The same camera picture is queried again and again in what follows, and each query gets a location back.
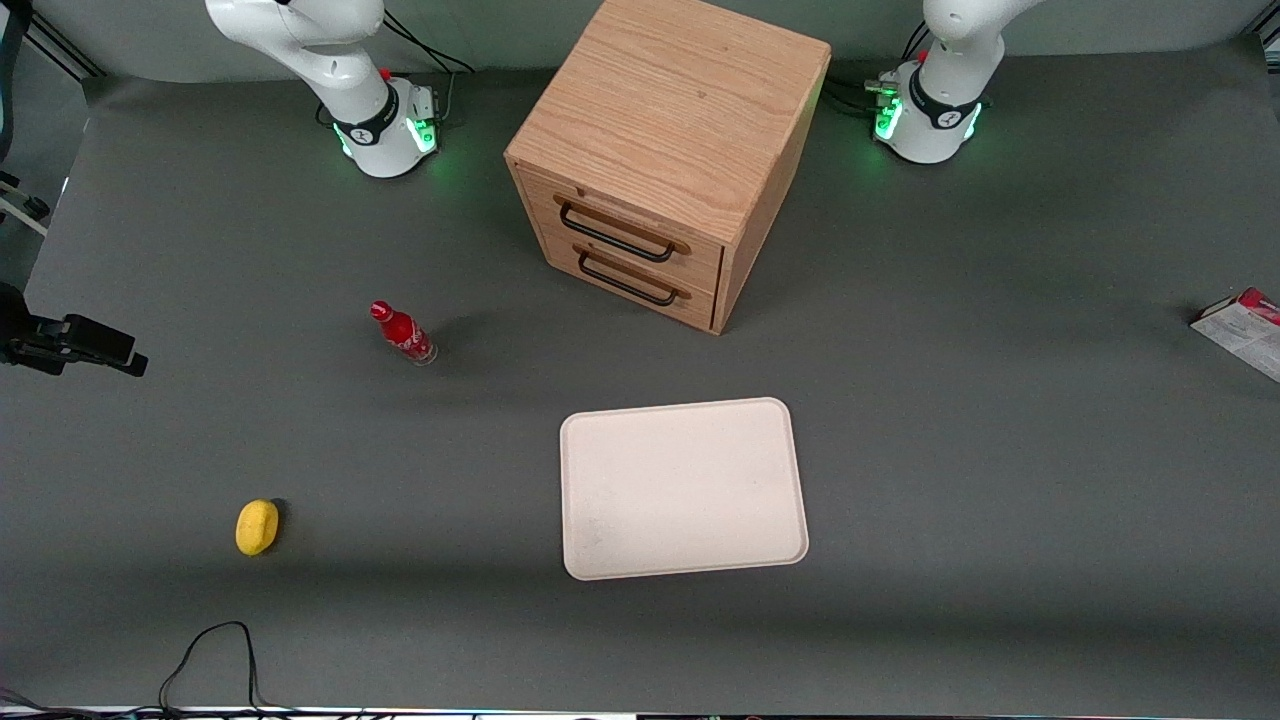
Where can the red cookie box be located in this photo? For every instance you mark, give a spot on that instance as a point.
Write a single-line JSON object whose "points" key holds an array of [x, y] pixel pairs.
{"points": [[1250, 325]]}

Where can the cream rectangular tray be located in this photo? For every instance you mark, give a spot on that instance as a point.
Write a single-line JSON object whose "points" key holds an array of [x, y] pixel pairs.
{"points": [[680, 490]]}

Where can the red cola bottle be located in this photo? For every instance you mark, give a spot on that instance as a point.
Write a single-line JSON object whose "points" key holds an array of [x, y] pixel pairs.
{"points": [[404, 334]]}

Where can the wooden drawer cabinet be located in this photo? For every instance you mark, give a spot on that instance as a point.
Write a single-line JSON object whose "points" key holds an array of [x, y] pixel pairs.
{"points": [[670, 100]]}

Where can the yellow lemon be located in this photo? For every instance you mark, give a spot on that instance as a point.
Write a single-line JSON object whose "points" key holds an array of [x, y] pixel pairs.
{"points": [[257, 527]]}

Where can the black stand with white bar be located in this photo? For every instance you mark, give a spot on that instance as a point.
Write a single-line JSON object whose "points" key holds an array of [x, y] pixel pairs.
{"points": [[20, 205]]}

